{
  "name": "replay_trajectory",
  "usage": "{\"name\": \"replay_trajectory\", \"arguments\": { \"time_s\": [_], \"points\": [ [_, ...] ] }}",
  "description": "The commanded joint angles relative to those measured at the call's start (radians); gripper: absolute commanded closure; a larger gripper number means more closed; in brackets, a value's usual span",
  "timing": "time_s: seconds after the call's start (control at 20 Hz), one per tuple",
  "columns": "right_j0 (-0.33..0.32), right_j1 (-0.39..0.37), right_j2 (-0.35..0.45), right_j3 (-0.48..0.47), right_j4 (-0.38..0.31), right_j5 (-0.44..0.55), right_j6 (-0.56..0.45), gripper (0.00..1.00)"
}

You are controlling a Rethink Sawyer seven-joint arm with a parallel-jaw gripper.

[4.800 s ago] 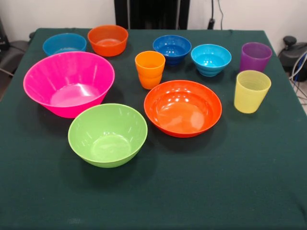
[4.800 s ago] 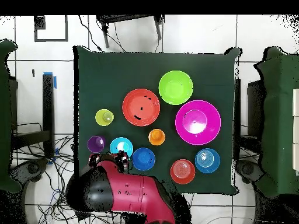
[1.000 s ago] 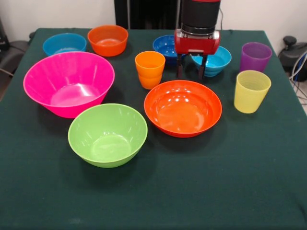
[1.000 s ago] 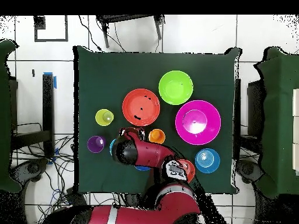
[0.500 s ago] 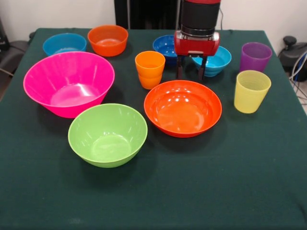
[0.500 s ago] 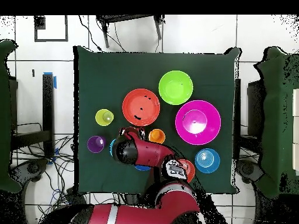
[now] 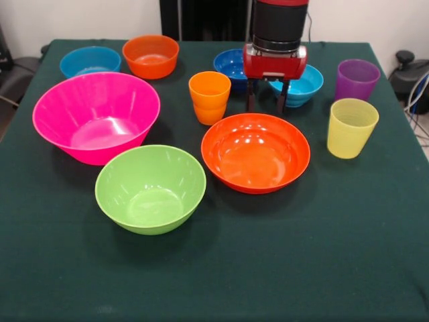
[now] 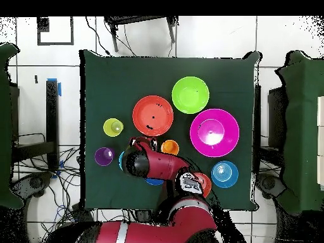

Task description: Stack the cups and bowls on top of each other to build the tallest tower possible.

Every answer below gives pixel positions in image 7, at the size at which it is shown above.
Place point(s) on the purple plastic cup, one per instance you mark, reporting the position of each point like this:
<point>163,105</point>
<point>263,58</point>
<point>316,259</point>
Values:
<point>357,84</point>

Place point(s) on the dark green table cloth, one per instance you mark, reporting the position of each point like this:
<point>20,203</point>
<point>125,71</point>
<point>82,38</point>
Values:
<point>268,251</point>

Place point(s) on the cyan ribbed bowl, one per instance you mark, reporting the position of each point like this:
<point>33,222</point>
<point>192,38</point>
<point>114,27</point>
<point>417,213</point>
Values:
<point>301,90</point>

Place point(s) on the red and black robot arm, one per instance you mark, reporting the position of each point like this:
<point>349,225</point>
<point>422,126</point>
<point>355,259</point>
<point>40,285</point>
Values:
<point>279,23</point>

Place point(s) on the green plastic bowl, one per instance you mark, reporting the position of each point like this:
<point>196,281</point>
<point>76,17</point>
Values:
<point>151,188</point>

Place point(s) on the dark blue ribbed bowl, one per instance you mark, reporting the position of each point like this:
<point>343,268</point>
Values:
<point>229,68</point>

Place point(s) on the orange plastic cup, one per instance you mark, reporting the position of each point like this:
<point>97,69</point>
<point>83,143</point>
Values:
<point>209,90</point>
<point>209,115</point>

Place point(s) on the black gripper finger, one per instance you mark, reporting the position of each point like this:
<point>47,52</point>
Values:
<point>283,100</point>
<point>251,97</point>

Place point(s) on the orange translucent bowl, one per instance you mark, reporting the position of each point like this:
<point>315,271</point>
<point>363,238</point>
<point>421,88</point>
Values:
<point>151,63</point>

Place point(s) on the red-orange shallow bowl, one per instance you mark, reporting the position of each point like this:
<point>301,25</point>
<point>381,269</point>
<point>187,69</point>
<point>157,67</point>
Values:
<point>254,154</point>

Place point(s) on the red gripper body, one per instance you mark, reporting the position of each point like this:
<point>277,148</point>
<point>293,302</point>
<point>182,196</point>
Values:
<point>275,63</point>

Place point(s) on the dark grey chair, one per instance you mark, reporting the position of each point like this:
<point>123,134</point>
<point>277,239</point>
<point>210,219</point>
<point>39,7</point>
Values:
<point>18,77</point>

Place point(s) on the yellow plastic cup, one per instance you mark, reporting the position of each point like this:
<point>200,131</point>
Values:
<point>350,134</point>

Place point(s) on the black floor device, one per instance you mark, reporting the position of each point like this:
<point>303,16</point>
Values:
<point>409,77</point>

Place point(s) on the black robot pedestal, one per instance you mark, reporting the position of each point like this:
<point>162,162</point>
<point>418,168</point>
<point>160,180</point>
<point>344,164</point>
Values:
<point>207,20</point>

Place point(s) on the light blue translucent bowl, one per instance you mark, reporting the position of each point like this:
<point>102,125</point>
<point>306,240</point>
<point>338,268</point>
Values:
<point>87,58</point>

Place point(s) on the large pink plastic bowl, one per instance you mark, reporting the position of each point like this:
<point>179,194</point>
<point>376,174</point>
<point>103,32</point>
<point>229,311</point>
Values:
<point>97,114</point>

